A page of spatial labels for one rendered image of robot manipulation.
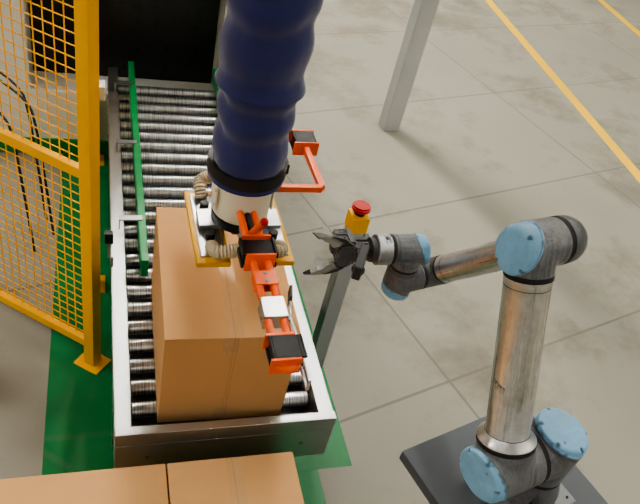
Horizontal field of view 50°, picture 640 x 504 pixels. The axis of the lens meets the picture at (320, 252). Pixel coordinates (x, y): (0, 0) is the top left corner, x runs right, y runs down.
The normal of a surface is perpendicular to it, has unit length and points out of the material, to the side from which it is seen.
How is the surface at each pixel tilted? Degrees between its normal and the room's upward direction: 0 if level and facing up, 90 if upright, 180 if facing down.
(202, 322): 0
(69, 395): 0
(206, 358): 90
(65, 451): 0
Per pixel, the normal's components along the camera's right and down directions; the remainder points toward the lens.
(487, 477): -0.87, 0.24
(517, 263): -0.86, 0.04
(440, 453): 0.20, -0.74
